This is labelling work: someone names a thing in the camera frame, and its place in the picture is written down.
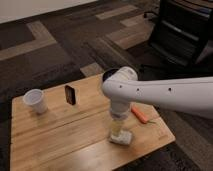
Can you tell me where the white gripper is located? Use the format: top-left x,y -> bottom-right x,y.
110,101 -> 130,137

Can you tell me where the white sponge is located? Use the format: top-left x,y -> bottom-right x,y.
109,130 -> 132,145

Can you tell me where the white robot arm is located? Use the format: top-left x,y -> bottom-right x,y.
101,66 -> 213,120

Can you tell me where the dark ceramic bowl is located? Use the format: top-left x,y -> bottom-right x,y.
102,68 -> 118,82

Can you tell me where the orange carrot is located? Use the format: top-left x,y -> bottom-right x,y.
131,106 -> 150,124

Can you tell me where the white plastic cup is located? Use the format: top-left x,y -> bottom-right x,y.
23,89 -> 48,114

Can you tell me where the black office chair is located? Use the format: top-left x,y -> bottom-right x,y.
143,0 -> 213,68

